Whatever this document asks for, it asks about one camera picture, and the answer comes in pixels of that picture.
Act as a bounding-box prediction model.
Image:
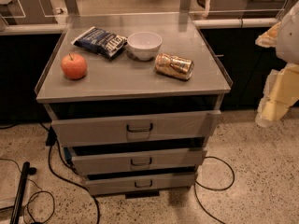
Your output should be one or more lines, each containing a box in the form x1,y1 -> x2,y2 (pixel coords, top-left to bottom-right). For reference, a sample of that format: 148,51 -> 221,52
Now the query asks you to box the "red apple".
61,53 -> 87,79

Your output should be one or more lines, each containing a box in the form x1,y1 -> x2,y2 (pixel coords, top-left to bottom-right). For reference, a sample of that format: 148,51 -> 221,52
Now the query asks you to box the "black cable left floor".
38,122 -> 101,224

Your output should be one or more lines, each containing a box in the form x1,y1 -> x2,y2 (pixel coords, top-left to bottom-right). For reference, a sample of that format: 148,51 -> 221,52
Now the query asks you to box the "gold soda can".
155,53 -> 194,80

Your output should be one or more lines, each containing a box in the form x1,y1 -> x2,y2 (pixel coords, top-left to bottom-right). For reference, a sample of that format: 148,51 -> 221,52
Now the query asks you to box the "white bowl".
127,32 -> 163,61

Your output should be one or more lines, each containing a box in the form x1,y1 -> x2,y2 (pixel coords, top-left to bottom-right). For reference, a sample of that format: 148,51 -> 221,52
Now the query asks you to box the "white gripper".
255,22 -> 299,128

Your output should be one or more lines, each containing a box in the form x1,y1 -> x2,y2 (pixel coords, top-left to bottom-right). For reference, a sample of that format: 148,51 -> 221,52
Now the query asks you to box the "thin looped black cable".
0,158 -> 56,224

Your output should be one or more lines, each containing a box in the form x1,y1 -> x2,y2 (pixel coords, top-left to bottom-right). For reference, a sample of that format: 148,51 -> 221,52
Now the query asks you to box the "grey top drawer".
51,110 -> 221,147

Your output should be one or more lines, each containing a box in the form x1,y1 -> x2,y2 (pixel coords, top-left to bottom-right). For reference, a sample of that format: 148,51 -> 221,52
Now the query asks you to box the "black cable floor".
38,122 -> 101,224
193,155 -> 235,224

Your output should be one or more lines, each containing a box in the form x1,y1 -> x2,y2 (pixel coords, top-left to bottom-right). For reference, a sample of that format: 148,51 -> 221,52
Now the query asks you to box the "black pole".
9,161 -> 34,224

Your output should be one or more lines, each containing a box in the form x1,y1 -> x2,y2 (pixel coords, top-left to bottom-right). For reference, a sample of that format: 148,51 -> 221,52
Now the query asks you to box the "black cable right floor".
193,155 -> 235,224

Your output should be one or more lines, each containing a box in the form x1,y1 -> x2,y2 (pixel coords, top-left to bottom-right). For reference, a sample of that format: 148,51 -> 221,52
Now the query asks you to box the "blue chip bag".
71,27 -> 127,60

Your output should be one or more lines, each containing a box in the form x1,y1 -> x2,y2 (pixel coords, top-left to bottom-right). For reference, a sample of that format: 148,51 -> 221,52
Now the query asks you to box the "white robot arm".
255,2 -> 299,127

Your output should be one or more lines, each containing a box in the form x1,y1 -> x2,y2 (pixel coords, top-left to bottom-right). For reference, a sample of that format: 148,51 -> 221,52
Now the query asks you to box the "grey drawer cabinet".
36,13 -> 231,186

